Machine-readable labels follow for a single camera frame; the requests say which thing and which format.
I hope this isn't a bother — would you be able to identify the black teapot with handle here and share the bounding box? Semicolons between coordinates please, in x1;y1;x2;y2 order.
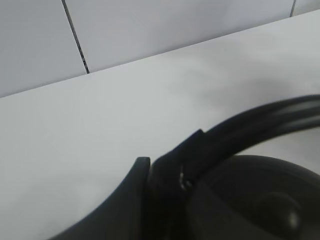
143;94;320;240

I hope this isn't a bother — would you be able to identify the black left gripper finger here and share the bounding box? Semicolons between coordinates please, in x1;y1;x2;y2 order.
52;157;151;240

